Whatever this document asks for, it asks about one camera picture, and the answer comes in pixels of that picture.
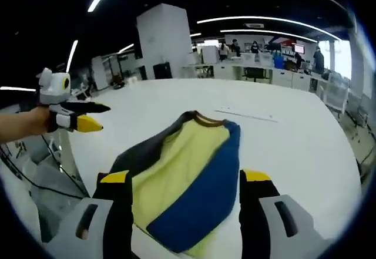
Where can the person's left hand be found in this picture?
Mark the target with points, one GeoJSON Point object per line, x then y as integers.
{"type": "Point", "coordinates": [39, 122]}

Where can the thin white table strip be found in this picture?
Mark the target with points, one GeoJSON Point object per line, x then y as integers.
{"type": "Point", "coordinates": [246, 115]}

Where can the black cabinet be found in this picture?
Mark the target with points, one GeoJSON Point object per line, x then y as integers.
{"type": "Point", "coordinates": [163, 71]}

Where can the blue container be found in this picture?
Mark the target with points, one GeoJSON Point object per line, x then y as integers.
{"type": "Point", "coordinates": [278, 61]}

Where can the white square pillar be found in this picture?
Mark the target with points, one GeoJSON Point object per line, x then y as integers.
{"type": "Point", "coordinates": [164, 41]}

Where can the black office chair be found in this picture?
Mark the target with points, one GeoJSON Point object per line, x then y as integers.
{"type": "Point", "coordinates": [255, 74]}

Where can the white mesh chair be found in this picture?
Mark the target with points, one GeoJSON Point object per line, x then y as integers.
{"type": "Point", "coordinates": [337, 94]}

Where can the tall white cabinet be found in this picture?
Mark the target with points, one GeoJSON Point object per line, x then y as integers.
{"type": "Point", "coordinates": [100, 74]}

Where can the white desk row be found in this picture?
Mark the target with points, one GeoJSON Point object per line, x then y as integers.
{"type": "Point", "coordinates": [282, 78]}

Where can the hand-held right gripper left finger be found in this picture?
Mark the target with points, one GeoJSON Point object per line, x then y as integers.
{"type": "Point", "coordinates": [117, 212]}

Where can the white box cabinet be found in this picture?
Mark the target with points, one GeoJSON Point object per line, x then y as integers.
{"type": "Point", "coordinates": [210, 55]}

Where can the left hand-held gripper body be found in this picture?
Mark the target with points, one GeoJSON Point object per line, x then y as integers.
{"type": "Point", "coordinates": [53, 90]}

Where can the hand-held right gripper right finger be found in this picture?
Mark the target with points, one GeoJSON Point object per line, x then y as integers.
{"type": "Point", "coordinates": [255, 212]}

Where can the yellow blue grey garment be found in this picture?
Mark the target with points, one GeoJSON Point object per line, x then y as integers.
{"type": "Point", "coordinates": [182, 159]}

